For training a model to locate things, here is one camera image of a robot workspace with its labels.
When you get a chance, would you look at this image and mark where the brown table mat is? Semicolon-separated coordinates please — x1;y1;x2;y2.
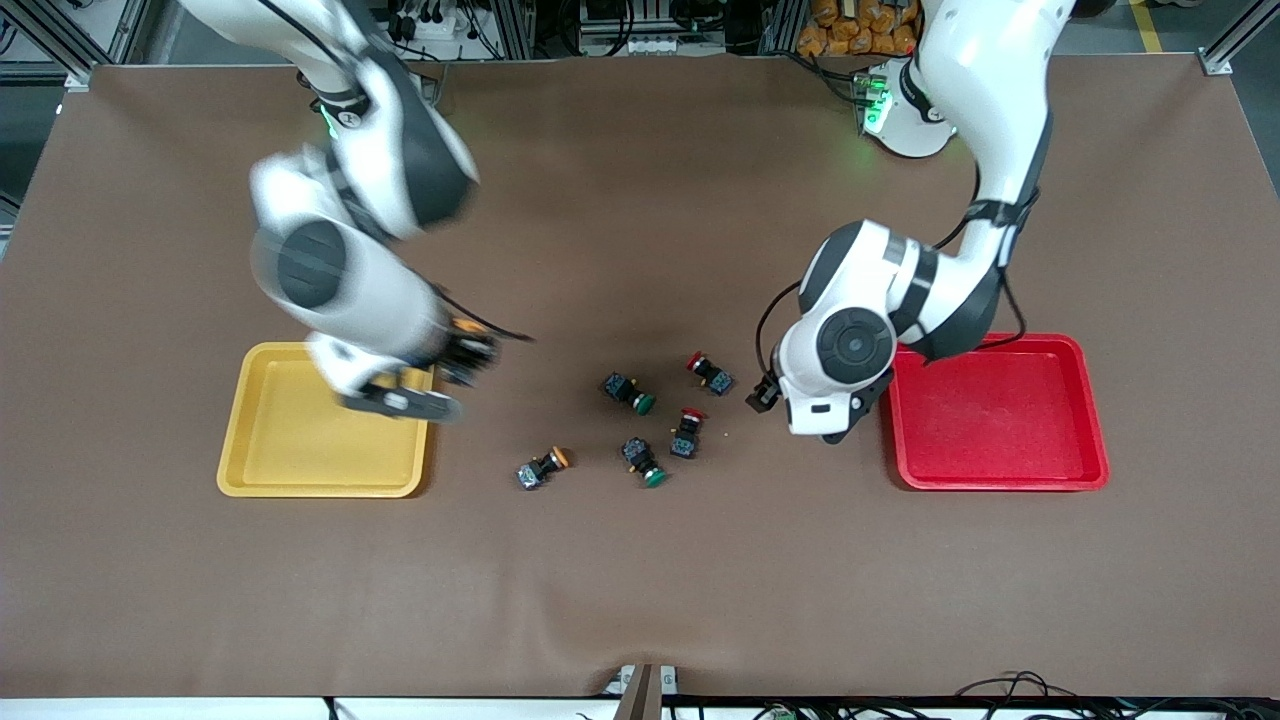
0;55;1280;701

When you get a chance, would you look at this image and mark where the white power strip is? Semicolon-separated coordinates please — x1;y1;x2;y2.
388;0;473;43

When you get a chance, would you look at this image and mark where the orange packaged goods heap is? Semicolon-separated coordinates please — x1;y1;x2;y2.
797;0;927;59

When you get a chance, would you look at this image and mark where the red plastic tray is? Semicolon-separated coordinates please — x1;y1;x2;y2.
880;332;1111;492

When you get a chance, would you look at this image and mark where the yellow plastic tray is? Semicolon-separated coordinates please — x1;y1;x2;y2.
216;341;438;499

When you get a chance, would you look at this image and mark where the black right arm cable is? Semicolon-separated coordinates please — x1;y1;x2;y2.
438;286;537;345

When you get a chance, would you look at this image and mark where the green push button switch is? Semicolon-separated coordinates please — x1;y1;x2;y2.
602;371;658;417
620;436;670;490

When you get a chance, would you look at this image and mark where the aluminium frame strut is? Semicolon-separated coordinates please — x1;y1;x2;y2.
0;0;101;93
1195;0;1280;77

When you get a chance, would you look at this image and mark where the aluminium frame post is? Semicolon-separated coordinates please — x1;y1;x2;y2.
759;0;803;57
494;0;538;60

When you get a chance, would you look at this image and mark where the black cable bundle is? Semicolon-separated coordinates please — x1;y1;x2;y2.
950;668;1280;720

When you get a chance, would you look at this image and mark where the red push button switch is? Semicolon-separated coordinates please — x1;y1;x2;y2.
668;406;707;460
685;350;737;398

